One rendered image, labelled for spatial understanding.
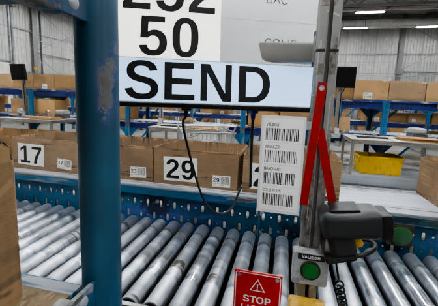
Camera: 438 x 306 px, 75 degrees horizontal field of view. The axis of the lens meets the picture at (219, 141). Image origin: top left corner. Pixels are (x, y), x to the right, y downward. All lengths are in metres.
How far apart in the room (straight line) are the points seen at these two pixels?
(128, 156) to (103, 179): 1.18
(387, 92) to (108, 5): 5.82
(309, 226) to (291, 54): 0.36
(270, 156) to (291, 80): 0.19
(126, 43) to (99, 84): 0.47
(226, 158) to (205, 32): 0.68
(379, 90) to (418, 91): 0.63
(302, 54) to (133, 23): 0.37
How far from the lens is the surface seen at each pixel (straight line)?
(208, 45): 0.65
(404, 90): 6.04
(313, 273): 0.63
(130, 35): 0.66
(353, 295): 0.97
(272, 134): 0.57
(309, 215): 0.61
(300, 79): 0.69
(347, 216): 0.56
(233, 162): 1.21
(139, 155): 1.36
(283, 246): 1.14
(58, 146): 1.61
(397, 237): 1.26
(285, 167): 0.58
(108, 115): 0.20
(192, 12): 0.67
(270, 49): 0.67
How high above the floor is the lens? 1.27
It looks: 8 degrees down
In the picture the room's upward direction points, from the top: 2 degrees clockwise
